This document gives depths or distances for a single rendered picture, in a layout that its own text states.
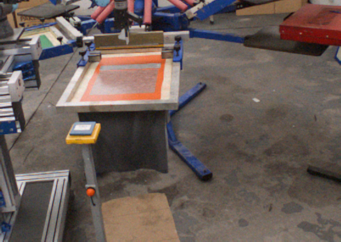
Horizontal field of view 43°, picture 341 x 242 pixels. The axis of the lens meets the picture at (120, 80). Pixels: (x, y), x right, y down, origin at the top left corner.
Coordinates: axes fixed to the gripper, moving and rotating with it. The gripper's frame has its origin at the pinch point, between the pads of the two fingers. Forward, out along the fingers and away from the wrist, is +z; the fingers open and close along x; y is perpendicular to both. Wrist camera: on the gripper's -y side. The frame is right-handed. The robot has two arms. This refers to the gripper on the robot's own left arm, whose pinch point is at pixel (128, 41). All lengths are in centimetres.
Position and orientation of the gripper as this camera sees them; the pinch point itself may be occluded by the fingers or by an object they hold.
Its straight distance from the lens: 253.4
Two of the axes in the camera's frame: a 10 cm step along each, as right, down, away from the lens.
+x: -1.5, 4.2, -8.9
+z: 1.1, 9.1, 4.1
